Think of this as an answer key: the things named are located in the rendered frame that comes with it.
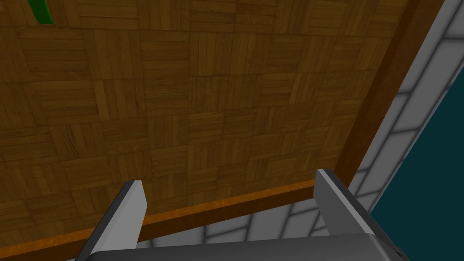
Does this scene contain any green curved object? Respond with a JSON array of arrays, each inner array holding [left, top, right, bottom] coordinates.
[[29, 0, 55, 25]]

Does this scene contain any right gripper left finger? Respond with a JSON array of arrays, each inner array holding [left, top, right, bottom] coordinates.
[[75, 179, 148, 261]]

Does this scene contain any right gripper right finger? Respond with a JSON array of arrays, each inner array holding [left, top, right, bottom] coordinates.
[[313, 168, 384, 237]]

